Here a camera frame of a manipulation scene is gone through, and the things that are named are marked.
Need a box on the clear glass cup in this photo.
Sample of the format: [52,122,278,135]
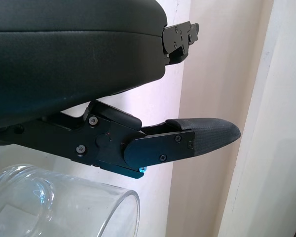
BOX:
[0,164,141,237]

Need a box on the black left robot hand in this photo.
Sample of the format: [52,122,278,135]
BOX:
[0,0,241,180]

